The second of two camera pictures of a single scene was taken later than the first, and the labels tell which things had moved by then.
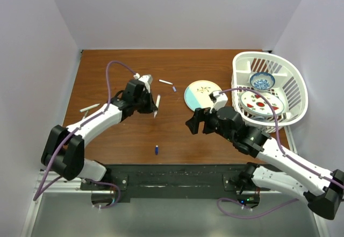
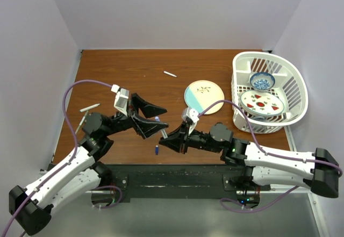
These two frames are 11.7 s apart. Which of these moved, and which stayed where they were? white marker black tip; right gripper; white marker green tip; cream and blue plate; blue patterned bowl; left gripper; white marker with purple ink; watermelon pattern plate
Moved: white marker black tip; right gripper; left gripper; white marker with purple ink
Stayed: white marker green tip; cream and blue plate; watermelon pattern plate; blue patterned bowl
